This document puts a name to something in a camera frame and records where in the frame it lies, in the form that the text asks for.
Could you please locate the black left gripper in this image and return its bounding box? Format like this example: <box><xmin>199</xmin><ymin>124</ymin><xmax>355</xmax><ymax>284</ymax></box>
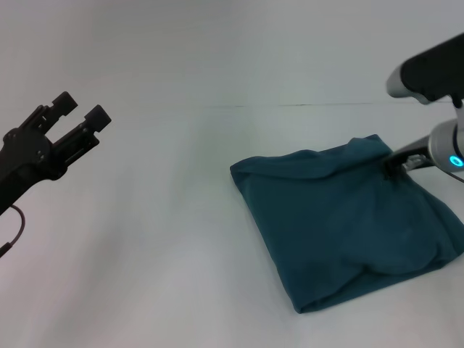
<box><xmin>0</xmin><ymin>91</ymin><xmax>112</xmax><ymax>217</ymax></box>

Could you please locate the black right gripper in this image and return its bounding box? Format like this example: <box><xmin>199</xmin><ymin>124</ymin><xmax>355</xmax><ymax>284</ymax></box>
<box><xmin>382</xmin><ymin>134</ymin><xmax>434</xmax><ymax>181</ymax></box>

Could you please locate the teal blue shirt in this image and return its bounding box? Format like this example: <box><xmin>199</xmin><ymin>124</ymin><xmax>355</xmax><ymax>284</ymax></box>
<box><xmin>230</xmin><ymin>133</ymin><xmax>464</xmax><ymax>315</ymax></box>

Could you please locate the silver stud on right gripper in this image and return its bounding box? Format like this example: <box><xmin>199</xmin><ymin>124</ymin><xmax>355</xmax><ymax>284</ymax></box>
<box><xmin>402</xmin><ymin>154</ymin><xmax>426</xmax><ymax>170</ymax></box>

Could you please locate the dark cable with silver plug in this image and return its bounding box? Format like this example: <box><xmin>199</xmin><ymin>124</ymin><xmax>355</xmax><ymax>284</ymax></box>
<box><xmin>0</xmin><ymin>204</ymin><xmax>28</xmax><ymax>259</ymax></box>

